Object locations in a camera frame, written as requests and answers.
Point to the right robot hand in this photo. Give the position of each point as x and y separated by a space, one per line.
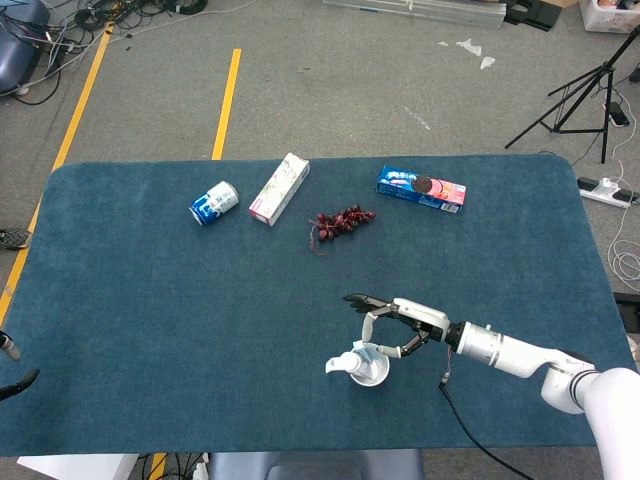
425 315

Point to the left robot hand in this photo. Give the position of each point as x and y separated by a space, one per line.
12 347

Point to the white toothpaste tube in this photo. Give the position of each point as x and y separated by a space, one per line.
356 365

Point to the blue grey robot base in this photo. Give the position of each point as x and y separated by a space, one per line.
315 467

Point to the pink floral toothpaste box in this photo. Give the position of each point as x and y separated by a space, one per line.
280 190

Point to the grey sneaker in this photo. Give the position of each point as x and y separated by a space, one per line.
14 239

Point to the red grape bunch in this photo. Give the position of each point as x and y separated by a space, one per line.
342 222

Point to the blue cookie box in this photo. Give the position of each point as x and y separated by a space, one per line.
422 190

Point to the blue carpet mat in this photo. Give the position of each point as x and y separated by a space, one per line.
175 325

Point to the white power strip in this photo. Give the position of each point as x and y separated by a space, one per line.
607 192

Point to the blue and white can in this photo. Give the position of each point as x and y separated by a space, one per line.
215 202

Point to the white paper scrap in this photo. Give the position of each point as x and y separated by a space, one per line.
487 62
470 46

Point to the black tripod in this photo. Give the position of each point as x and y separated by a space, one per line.
605 75

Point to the dark blue rounded base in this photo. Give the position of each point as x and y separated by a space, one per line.
17 45

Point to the aluminium profile platform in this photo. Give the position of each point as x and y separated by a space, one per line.
415 10

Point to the white plastic basket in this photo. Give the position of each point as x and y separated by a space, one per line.
610 15

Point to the black flat floor bracket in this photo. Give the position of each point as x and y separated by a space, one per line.
532 12

